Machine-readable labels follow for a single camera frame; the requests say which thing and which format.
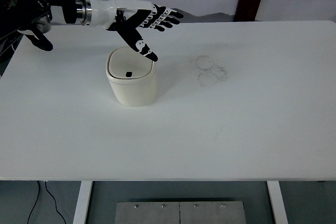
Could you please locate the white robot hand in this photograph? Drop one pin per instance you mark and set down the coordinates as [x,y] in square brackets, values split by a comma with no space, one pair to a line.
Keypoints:
[103,13]

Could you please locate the cream plastic trash can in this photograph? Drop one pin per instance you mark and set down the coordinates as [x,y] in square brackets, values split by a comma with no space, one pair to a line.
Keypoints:
[132,77]

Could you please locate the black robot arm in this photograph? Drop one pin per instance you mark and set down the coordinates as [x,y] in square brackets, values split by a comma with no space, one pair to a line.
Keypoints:
[32,18]

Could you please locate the left white table leg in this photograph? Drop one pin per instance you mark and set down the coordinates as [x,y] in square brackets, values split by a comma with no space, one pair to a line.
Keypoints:
[83,201]

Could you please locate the white table leg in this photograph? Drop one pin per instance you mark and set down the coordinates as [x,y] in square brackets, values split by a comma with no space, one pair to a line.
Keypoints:
[83,201]
[277,202]

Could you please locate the right white table leg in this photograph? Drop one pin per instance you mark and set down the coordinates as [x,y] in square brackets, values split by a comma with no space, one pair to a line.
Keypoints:
[277,202]

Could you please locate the grey metal base plate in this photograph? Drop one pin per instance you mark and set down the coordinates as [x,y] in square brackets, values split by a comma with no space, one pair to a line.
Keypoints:
[181,212]

